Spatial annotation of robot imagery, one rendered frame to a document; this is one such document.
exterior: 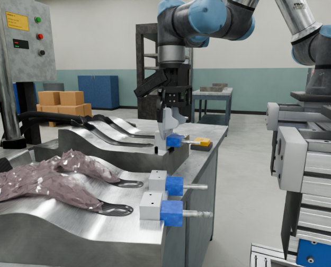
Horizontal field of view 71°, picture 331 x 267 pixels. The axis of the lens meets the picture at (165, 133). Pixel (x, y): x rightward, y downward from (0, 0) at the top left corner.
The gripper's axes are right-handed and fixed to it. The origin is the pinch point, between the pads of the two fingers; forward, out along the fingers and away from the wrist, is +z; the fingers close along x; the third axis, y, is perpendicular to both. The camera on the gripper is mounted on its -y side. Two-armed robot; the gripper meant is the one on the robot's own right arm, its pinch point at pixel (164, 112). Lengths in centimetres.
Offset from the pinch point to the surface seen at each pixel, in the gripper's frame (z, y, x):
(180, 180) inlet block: 8, 22, -45
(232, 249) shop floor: 95, 30, 43
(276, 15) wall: -166, 61, 623
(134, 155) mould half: 7.1, 5.4, -36.0
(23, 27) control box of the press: -38, -72, -4
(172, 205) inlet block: 8, 24, -55
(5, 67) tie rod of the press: -19, -60, -25
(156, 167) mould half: 9.7, 12.2, -36.1
